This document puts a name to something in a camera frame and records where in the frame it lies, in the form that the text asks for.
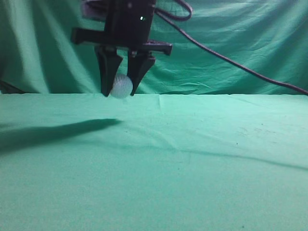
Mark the green table cloth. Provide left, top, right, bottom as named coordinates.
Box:
left=0, top=94, right=308, bottom=231

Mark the white perforated plastic ball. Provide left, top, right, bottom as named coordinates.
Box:
left=110, top=74, right=133, bottom=99

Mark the black cable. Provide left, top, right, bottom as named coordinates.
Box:
left=154, top=0, right=308, bottom=96

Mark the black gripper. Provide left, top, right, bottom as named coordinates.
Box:
left=71, top=0, right=172, bottom=97

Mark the green backdrop cloth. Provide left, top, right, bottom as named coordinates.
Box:
left=0, top=0, right=308, bottom=94

